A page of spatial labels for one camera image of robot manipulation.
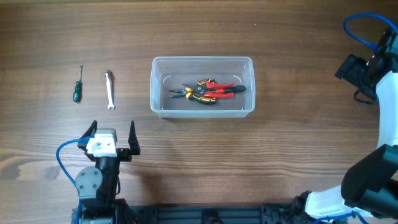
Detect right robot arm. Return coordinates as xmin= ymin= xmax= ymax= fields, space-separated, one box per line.
xmin=289 ymin=28 xmax=397 ymax=223

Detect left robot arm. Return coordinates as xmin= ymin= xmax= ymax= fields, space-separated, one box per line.
xmin=71 ymin=121 xmax=141 ymax=223

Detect orange black long-nose pliers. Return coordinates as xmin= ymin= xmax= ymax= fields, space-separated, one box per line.
xmin=169 ymin=78 xmax=217 ymax=105

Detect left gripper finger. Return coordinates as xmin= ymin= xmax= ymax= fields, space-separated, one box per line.
xmin=80 ymin=120 xmax=98 ymax=139
xmin=128 ymin=121 xmax=141 ymax=155

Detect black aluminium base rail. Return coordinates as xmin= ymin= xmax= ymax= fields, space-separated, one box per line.
xmin=130 ymin=203 xmax=315 ymax=224

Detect left blue cable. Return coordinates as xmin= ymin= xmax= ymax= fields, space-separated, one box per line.
xmin=55 ymin=136 xmax=94 ymax=224

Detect black red screwdriver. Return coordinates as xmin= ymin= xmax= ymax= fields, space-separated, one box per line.
xmin=206 ymin=85 xmax=246 ymax=94

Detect small silver wrench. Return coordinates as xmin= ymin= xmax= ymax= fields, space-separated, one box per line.
xmin=104 ymin=70 xmax=115 ymax=110

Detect green handled screwdriver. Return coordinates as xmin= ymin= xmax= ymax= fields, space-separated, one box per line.
xmin=73 ymin=65 xmax=83 ymax=103

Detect red handled snips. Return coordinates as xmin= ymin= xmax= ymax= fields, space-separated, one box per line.
xmin=183 ymin=80 xmax=234 ymax=99

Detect clear plastic container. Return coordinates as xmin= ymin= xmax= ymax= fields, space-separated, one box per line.
xmin=150 ymin=56 xmax=256 ymax=118

